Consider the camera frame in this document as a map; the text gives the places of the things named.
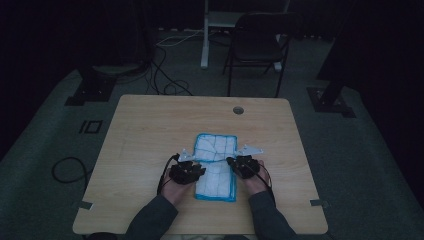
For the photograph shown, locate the white floor cable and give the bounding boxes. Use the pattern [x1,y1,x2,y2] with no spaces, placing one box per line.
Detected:
[155,28,205,47]

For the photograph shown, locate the white desk frame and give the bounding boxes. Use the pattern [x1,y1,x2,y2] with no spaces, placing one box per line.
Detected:
[200,0,292,72]

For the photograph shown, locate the white cloth with blue edge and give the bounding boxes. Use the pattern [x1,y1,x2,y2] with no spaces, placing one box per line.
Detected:
[193,132,239,203]

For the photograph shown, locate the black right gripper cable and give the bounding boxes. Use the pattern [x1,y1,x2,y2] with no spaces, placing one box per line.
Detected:
[248,162,277,205]

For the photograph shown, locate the person's right hand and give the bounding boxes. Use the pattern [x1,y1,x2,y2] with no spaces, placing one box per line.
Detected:
[244,160,272,197]

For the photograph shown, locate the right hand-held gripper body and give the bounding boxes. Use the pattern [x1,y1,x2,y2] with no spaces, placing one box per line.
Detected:
[233,143,265,180]

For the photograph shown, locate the black folding chair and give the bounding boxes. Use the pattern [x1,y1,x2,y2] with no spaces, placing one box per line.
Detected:
[222,12,304,99]

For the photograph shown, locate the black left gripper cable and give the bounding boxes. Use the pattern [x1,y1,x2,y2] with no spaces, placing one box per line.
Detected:
[156,152,181,196]

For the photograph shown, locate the black stand base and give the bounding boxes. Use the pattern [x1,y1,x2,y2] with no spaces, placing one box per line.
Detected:
[306,0,358,119]
[64,63,145,107]

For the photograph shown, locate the black looped floor cable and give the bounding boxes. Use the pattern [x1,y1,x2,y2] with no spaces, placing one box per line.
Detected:
[51,156,91,188]

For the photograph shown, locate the black floor cables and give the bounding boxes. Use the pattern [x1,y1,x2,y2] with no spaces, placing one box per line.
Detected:
[145,43,195,97]

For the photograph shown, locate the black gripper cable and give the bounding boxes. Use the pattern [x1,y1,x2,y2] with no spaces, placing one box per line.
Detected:
[156,152,181,196]
[248,162,277,205]

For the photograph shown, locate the person's left hand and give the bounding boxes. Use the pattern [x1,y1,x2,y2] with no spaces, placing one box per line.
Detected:
[160,167,195,206]

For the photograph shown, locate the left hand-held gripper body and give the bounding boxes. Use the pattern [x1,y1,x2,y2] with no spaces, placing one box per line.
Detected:
[168,147,202,186]

